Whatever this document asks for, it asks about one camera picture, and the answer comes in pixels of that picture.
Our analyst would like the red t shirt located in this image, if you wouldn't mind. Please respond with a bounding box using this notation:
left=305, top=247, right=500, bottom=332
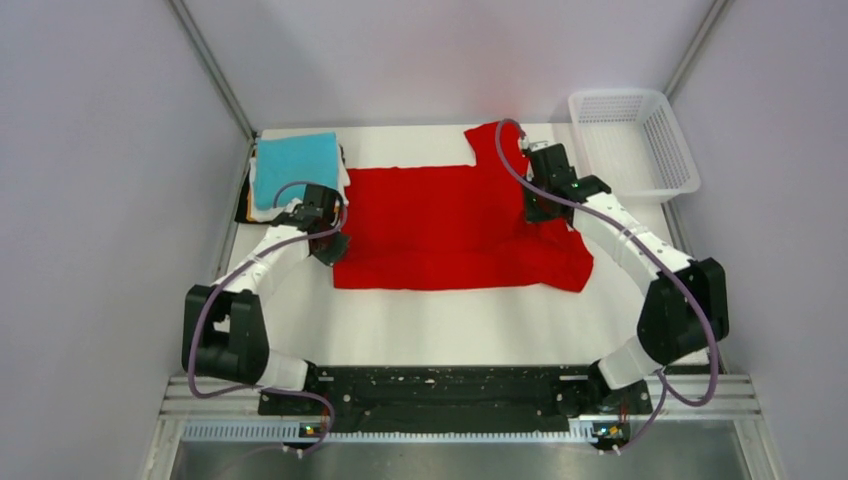
left=333, top=123, right=594, bottom=292

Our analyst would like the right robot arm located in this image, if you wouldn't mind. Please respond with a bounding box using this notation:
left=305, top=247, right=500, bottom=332
left=523, top=142, right=729, bottom=412

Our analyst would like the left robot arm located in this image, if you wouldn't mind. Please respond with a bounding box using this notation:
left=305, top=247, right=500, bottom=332
left=182, top=182, right=350, bottom=414

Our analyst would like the folded white t shirt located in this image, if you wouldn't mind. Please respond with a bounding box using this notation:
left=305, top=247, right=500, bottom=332
left=251, top=144, right=351, bottom=222

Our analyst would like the folded blue t shirt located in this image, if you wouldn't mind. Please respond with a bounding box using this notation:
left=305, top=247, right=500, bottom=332
left=252, top=132, right=340, bottom=210

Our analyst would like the white plastic basket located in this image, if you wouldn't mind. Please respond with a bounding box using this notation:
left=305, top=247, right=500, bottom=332
left=568, top=88, right=701, bottom=204

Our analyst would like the white cable duct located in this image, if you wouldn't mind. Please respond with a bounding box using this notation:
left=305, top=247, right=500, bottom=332
left=182, top=420, right=598, bottom=444

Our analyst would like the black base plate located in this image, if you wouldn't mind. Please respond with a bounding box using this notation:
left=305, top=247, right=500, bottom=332
left=258, top=365, right=652, bottom=434

